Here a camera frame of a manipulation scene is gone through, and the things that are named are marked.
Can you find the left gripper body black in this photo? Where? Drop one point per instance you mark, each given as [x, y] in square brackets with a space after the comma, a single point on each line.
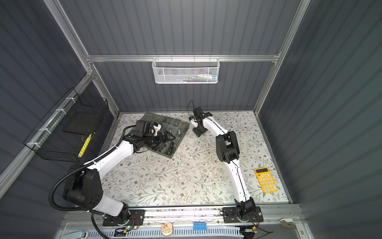
[151, 141]

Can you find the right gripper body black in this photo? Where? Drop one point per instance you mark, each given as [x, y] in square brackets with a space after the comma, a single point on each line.
[199, 131]

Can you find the green compartment organizer box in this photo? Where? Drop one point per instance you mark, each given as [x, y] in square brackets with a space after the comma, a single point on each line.
[175, 126]

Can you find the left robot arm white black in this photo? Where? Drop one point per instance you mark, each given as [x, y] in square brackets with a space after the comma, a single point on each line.
[83, 185]

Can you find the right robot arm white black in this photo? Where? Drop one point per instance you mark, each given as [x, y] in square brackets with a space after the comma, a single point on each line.
[227, 150]

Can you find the markers in white basket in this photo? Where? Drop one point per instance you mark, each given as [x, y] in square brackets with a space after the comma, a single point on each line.
[200, 78]

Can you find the yellow marker in black basket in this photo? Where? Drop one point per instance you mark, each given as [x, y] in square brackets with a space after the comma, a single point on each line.
[85, 145]

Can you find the yellow calculator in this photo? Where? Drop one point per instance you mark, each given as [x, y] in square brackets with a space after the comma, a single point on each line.
[266, 180]

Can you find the blue toy brick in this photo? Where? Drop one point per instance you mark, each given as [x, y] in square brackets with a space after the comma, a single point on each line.
[200, 226]

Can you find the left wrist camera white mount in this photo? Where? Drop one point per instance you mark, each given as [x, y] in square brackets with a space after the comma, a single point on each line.
[156, 127]

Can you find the white wire mesh basket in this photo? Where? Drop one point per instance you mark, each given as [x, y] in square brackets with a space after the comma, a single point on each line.
[167, 72]

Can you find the black wire mesh basket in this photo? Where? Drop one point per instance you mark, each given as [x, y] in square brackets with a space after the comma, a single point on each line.
[62, 136]

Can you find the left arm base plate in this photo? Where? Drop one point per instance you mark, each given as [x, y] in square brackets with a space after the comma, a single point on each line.
[126, 218]

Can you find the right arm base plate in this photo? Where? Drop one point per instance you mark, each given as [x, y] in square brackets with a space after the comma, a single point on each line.
[231, 215]

